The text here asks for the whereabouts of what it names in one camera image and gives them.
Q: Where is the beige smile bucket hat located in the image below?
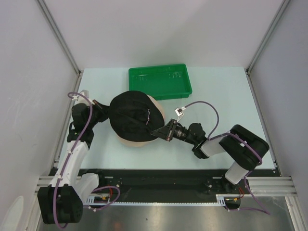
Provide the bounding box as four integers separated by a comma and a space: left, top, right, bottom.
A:
118, 95, 166, 148

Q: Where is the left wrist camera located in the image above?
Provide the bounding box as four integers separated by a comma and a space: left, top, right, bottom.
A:
75, 90, 93, 105

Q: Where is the white cable duct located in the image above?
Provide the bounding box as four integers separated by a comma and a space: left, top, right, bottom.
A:
83, 194, 240, 211

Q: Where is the green plastic tray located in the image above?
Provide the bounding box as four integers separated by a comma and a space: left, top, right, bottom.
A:
128, 64, 193, 100

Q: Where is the aluminium frame post left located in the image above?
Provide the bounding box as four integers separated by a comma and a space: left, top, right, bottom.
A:
35, 0, 81, 76

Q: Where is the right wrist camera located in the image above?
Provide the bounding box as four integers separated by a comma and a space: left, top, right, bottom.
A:
175, 107, 186, 123

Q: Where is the aluminium frame post right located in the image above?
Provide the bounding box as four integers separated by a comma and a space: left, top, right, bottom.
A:
245, 0, 292, 75

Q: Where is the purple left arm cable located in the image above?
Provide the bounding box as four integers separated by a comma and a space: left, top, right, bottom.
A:
54, 91, 93, 229

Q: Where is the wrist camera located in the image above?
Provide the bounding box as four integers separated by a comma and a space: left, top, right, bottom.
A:
75, 90, 93, 105
175, 107, 186, 123

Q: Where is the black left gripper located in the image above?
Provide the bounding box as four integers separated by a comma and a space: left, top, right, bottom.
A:
86, 100, 114, 128

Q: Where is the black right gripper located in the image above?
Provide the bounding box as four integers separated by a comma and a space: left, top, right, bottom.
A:
151, 119, 197, 145

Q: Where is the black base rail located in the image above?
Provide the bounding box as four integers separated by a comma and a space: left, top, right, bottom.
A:
49, 168, 241, 204

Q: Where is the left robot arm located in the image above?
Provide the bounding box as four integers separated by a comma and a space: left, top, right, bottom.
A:
37, 90, 108, 230

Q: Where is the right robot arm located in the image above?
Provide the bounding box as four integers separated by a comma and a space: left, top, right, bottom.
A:
151, 119, 270, 193

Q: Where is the aluminium frame post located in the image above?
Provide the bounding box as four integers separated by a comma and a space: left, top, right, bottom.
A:
245, 0, 292, 75
35, 0, 81, 76

